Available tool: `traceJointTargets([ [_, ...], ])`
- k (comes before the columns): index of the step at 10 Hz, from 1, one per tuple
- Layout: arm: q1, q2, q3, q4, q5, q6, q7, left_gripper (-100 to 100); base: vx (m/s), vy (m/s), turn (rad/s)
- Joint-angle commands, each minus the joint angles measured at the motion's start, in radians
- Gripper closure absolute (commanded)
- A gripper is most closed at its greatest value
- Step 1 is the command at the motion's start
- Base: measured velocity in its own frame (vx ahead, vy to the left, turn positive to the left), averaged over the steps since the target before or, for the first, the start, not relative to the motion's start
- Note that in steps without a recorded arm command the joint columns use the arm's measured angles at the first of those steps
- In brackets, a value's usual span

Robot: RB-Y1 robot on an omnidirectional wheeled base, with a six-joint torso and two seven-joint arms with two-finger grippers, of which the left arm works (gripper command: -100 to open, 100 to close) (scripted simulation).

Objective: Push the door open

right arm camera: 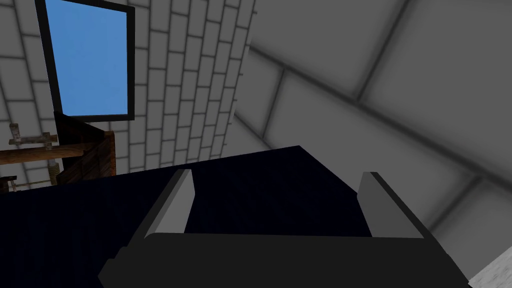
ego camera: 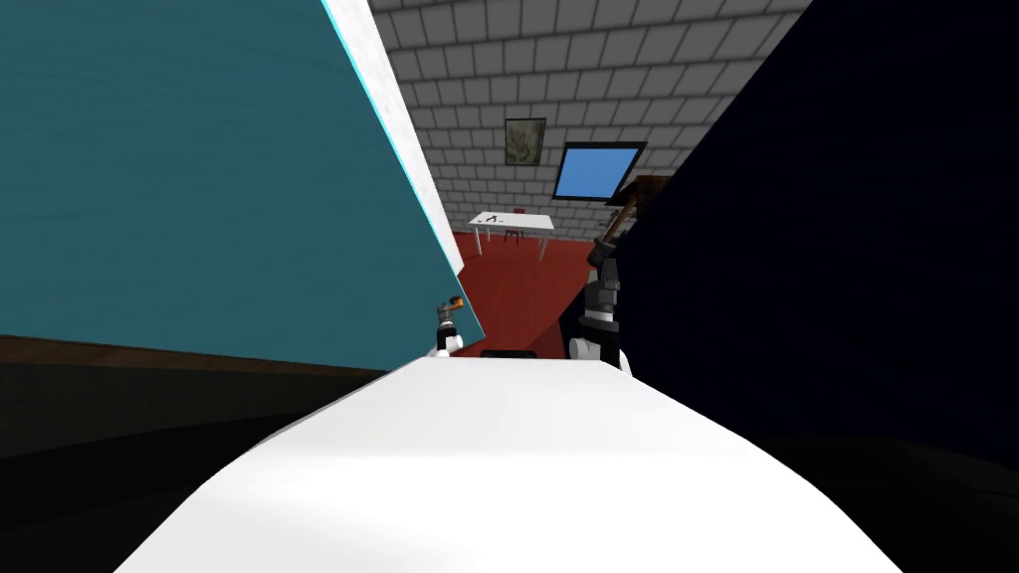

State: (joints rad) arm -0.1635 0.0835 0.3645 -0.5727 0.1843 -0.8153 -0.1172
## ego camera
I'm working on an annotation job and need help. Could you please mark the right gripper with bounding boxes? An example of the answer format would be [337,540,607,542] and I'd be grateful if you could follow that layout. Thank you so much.
[587,237,621,276]

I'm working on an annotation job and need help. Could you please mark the brown wooden furniture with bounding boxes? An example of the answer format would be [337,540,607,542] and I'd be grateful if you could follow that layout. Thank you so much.
[598,175,673,244]

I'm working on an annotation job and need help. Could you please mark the black framed blue window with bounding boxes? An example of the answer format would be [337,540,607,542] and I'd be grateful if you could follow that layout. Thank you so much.
[552,141,650,203]

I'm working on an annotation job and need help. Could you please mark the white table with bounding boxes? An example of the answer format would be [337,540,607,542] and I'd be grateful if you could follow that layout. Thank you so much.
[468,210,556,263]

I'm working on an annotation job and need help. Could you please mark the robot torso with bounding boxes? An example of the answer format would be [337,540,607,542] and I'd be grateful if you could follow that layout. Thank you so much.
[114,348,905,573]

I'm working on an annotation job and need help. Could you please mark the teal door leaf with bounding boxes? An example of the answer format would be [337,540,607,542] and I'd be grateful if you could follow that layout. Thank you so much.
[0,0,487,374]

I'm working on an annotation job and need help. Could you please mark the dark framed wall picture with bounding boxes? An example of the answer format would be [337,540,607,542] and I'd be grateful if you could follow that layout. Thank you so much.
[505,117,548,168]

